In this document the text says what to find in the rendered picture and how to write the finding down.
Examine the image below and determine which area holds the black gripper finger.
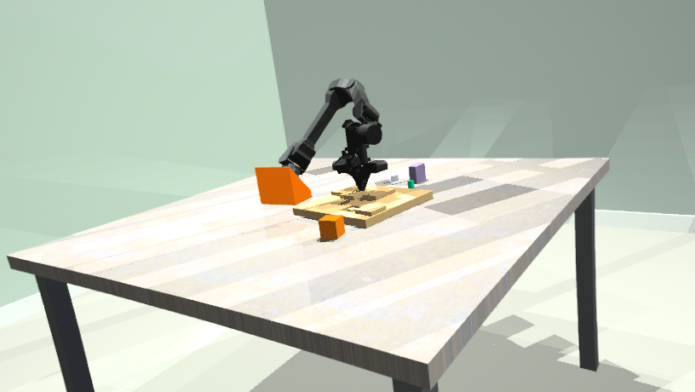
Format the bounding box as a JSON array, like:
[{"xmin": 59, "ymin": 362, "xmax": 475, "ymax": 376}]
[
  {"xmin": 347, "ymin": 170, "xmax": 360, "ymax": 191},
  {"xmin": 355, "ymin": 172, "xmax": 371, "ymax": 191}
]

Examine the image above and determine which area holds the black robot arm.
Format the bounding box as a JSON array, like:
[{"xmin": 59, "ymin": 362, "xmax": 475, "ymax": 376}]
[{"xmin": 279, "ymin": 78, "xmax": 382, "ymax": 177}]

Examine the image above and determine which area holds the light purple block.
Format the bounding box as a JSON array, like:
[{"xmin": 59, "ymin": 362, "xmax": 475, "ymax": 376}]
[{"xmin": 408, "ymin": 163, "xmax": 426, "ymax": 183}]

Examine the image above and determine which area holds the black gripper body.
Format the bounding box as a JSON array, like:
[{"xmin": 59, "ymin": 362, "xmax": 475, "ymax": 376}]
[{"xmin": 345, "ymin": 143, "xmax": 388, "ymax": 174}]

